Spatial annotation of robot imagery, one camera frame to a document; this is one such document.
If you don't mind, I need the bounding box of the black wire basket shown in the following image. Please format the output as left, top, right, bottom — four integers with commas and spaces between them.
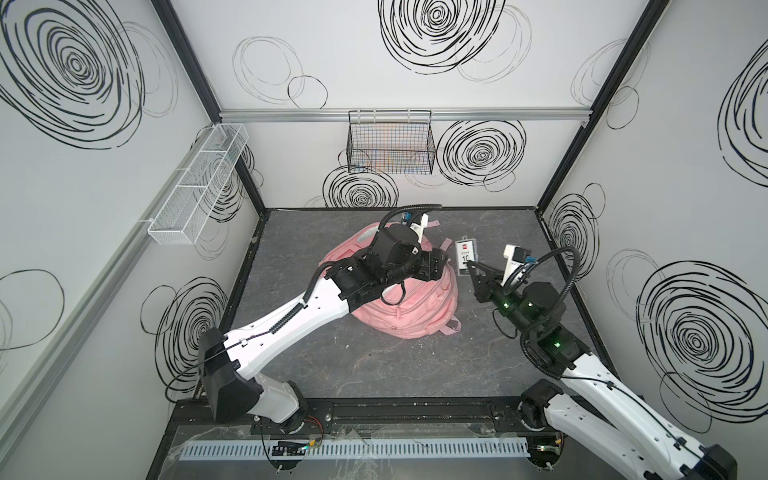
345, 120, 437, 175

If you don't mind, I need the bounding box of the aluminium wall rail left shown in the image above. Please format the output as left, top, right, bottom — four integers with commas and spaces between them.
1, 125, 212, 450

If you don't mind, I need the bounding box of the white mesh wall shelf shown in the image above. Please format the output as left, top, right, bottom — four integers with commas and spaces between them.
147, 123, 248, 246

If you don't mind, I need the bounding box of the aluminium wall rail back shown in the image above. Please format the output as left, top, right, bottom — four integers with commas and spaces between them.
220, 107, 592, 123

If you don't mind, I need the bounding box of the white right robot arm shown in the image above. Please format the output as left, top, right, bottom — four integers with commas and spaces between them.
467, 261, 738, 479

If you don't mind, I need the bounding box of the clear lead refill box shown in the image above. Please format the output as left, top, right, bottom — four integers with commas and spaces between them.
454, 236, 478, 276

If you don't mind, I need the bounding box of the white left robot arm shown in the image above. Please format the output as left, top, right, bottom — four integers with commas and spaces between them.
198, 223, 449, 432

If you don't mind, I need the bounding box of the black aluminium frame post left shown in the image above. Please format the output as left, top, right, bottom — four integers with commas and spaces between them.
151, 0, 269, 220

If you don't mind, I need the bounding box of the aluminium wall rail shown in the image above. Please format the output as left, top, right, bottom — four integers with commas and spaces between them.
1, 125, 212, 450
220, 107, 592, 123

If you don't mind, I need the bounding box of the pink student backpack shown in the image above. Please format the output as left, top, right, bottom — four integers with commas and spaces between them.
322, 222, 461, 339

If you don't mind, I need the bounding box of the grey slotted cable duct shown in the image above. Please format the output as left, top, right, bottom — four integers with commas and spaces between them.
178, 437, 530, 461

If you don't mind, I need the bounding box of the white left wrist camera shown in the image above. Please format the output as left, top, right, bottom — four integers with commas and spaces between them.
401, 210, 429, 243

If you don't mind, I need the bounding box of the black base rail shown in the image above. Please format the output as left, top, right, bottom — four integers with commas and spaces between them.
170, 392, 613, 436

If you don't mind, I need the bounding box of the black frame post right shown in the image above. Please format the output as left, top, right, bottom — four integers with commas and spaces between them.
536, 0, 670, 213

